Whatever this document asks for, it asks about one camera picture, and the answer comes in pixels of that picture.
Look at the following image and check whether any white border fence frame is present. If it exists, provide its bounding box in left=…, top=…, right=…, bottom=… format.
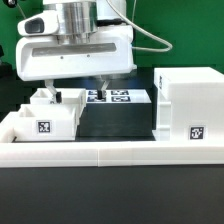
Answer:
left=0, top=120, right=224, bottom=168

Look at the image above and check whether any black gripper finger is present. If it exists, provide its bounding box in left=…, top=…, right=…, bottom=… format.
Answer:
left=97, top=79, right=110, bottom=100
left=45, top=80, right=62, bottom=103

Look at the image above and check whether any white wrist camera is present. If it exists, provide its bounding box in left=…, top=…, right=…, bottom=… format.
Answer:
left=17, top=10, right=59, bottom=36

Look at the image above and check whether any grey camera cable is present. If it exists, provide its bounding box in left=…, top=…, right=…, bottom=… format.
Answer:
left=105, top=0, right=174, bottom=53

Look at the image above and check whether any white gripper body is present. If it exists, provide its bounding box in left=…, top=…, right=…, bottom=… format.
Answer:
left=16, top=25, right=135, bottom=81

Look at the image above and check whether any white marker tag sheet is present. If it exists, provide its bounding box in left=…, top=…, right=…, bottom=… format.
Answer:
left=86, top=89, right=151, bottom=103

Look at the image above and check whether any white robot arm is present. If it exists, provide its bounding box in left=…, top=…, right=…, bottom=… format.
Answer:
left=16, top=0, right=135, bottom=103

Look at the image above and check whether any white drawer box front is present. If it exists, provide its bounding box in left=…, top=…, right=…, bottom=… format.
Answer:
left=14, top=104, right=79, bottom=141

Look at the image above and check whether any black object at left edge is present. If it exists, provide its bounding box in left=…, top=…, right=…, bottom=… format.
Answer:
left=0, top=45, right=13, bottom=78

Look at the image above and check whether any white drawer box rear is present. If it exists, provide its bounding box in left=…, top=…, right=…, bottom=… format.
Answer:
left=30, top=88, right=86, bottom=116

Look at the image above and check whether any thin white background cable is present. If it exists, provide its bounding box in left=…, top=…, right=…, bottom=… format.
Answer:
left=13, top=0, right=29, bottom=21

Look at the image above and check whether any white drawer cabinet housing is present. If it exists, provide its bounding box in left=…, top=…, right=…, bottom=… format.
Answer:
left=153, top=67, right=224, bottom=142

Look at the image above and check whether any white drawer box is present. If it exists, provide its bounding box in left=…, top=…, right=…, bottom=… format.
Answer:
left=30, top=88, right=86, bottom=116
left=14, top=104, right=79, bottom=141

